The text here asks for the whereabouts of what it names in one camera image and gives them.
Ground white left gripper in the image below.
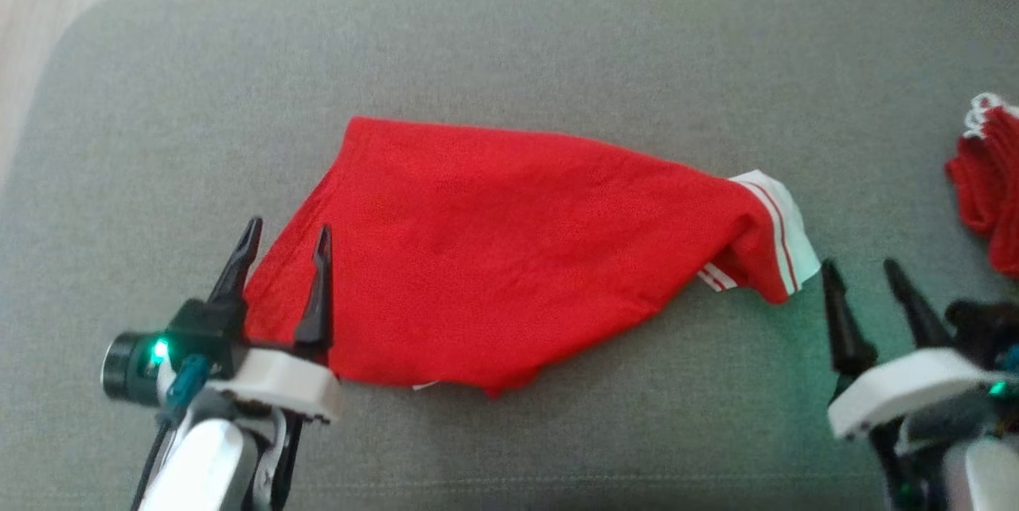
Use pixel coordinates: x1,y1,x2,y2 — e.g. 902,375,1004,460
205,216,346,425

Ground grey fabric sofa seat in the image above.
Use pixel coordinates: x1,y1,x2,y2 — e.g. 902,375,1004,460
0,0,1019,511

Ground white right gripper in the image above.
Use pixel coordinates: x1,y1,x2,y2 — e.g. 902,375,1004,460
820,258,1009,441

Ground red white numbered jersey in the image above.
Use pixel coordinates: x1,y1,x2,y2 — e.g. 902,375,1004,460
242,115,822,400

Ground red shorts with white stripe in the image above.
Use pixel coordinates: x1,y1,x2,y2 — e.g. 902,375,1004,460
945,92,1019,278

